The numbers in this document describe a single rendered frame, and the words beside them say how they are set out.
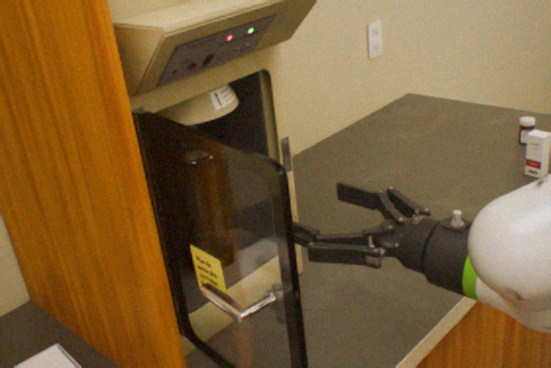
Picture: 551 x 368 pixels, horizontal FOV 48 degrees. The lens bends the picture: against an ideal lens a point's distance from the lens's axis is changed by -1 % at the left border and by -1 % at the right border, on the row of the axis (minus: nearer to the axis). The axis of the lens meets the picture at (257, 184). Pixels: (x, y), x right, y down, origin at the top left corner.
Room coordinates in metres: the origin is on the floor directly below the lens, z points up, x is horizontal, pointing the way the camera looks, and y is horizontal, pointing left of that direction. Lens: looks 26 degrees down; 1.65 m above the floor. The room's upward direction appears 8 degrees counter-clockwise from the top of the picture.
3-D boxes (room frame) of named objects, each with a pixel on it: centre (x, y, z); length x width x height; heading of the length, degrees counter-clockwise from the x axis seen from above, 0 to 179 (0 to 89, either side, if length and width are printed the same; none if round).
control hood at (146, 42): (0.90, 0.01, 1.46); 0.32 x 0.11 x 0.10; 133
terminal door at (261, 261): (0.71, 0.06, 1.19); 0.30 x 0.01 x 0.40; 35
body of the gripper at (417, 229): (0.71, -0.19, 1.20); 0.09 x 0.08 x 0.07; 43
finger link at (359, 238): (0.72, -0.12, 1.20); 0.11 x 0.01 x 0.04; 84
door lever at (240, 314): (0.63, 0.04, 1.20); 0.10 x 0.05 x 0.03; 35
